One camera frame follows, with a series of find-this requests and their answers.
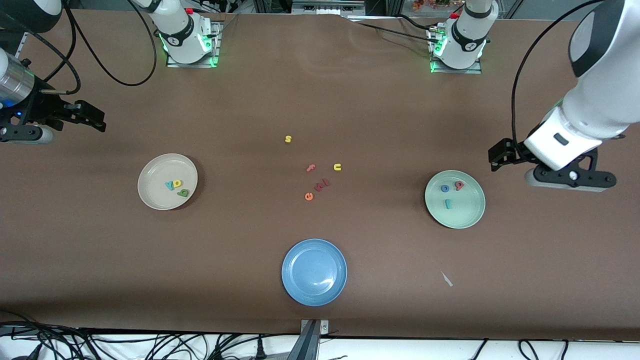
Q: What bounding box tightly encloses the light green plate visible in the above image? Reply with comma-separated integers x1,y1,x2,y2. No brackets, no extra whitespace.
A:
424,170,486,230

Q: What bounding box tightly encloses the beige brown plate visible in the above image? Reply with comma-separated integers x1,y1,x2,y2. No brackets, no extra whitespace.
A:
137,153,199,211

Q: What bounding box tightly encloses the brown table cover sheet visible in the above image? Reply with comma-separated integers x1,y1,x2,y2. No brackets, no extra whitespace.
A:
0,9,640,342

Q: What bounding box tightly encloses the blue plate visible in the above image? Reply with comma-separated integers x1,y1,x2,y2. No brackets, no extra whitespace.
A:
281,238,348,307

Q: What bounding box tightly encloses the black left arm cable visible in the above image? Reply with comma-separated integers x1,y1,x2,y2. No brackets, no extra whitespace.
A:
511,0,601,147

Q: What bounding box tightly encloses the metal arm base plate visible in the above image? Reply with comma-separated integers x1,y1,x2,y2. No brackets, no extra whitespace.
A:
166,21,222,69
429,25,484,75

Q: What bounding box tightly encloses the black base cable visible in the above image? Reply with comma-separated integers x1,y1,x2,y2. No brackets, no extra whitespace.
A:
350,14,437,45

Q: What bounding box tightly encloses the black floor cable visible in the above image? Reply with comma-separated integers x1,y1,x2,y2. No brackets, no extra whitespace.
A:
0,310,101,360
517,339,543,360

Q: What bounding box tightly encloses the aluminium frame rail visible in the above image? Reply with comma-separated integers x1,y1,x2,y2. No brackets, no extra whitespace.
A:
291,0,366,15

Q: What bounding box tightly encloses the aluminium post with bracket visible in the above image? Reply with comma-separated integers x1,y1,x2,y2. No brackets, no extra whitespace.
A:
299,319,330,360

